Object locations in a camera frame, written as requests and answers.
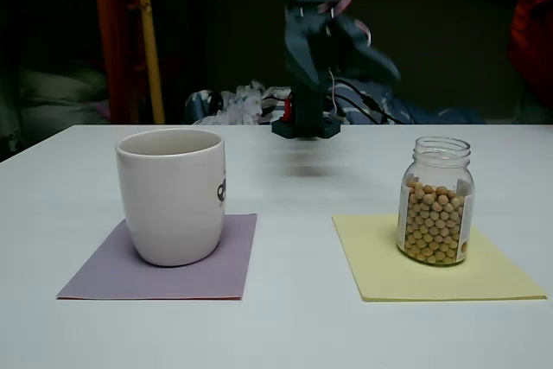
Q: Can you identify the black cable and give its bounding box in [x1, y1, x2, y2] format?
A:
[336, 78, 390, 124]
[333, 91, 384, 124]

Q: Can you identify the purple paper square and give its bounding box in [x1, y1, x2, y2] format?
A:
[55, 213, 259, 302]

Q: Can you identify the red and white servo cable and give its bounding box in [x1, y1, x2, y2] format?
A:
[317, 0, 372, 118]

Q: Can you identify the grey pillow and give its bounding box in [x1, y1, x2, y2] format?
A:
[16, 67, 111, 137]

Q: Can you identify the red-brown wooden post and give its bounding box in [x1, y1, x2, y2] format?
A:
[89, 0, 143, 124]

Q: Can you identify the white ceramic mug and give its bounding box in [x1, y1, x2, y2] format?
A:
[114, 128, 227, 268]

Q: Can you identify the yellow bamboo pole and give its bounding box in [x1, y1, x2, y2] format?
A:
[132, 0, 167, 124]

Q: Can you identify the yellow paper square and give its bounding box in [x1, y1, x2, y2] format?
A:
[331, 213, 549, 303]

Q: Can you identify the glass jar of soybeans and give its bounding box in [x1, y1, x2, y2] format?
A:
[397, 136, 476, 268]

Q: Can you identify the patterned bed blanket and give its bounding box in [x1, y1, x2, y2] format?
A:
[184, 77, 483, 125]

